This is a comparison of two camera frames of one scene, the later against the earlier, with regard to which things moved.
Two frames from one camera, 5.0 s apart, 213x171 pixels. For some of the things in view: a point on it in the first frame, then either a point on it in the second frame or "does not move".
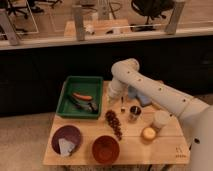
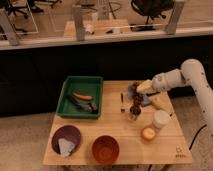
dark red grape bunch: (114, 122) to (137, 98)
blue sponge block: (143, 99) does not move
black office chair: (150, 9) does not move
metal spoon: (123, 107) does not move
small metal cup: (135, 110) to (135, 117)
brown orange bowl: (105, 149) does not move
